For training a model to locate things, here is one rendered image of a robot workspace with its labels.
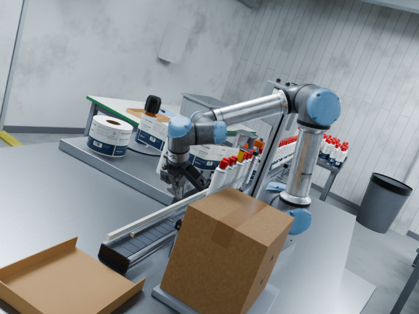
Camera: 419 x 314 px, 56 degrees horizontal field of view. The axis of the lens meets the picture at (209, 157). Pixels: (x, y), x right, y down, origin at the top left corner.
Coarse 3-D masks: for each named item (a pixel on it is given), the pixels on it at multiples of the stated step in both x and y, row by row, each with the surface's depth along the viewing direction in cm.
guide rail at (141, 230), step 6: (240, 180) 200; (228, 186) 184; (180, 210) 140; (168, 216) 132; (174, 216) 137; (150, 222) 124; (156, 222) 125; (144, 228) 119; (150, 228) 123; (132, 234) 114; (138, 234) 117
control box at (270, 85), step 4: (268, 80) 189; (268, 84) 187; (272, 84) 185; (276, 84) 183; (280, 84) 182; (264, 88) 189; (268, 88) 187; (272, 88) 184; (264, 92) 189; (268, 92) 187; (264, 96) 188; (272, 116) 182; (276, 116) 180; (292, 116) 183; (264, 120) 186; (268, 120) 184; (272, 120) 181; (292, 120) 184; (272, 124) 181; (288, 124) 184; (288, 128) 185
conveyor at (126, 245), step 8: (248, 184) 226; (176, 216) 154; (160, 224) 143; (168, 224) 145; (144, 232) 134; (152, 232) 135; (160, 232) 137; (168, 232) 139; (120, 240) 124; (128, 240) 125; (136, 240) 127; (144, 240) 129; (152, 240) 130; (112, 248) 118; (120, 248) 120; (128, 248) 121; (136, 248) 123; (128, 256) 117
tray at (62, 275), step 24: (72, 240) 118; (24, 264) 103; (48, 264) 109; (72, 264) 112; (96, 264) 116; (0, 288) 92; (24, 288) 97; (48, 288) 100; (72, 288) 103; (96, 288) 106; (120, 288) 109; (24, 312) 89; (48, 312) 93; (72, 312) 95; (96, 312) 93
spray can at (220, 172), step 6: (222, 162) 174; (216, 168) 176; (222, 168) 175; (216, 174) 175; (222, 174) 175; (216, 180) 175; (222, 180) 176; (210, 186) 177; (216, 186) 176; (210, 192) 177
